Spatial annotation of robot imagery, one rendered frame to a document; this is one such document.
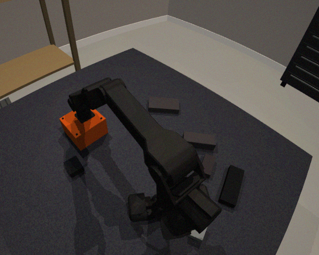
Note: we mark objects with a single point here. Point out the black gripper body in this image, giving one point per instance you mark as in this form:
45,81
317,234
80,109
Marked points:
139,209

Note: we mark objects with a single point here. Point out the dark grey switch panel with green rocker switches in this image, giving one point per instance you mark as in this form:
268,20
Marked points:
154,198

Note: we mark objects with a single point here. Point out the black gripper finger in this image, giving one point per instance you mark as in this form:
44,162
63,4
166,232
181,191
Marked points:
153,213

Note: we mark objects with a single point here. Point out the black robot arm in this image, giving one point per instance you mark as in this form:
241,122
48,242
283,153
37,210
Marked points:
168,156

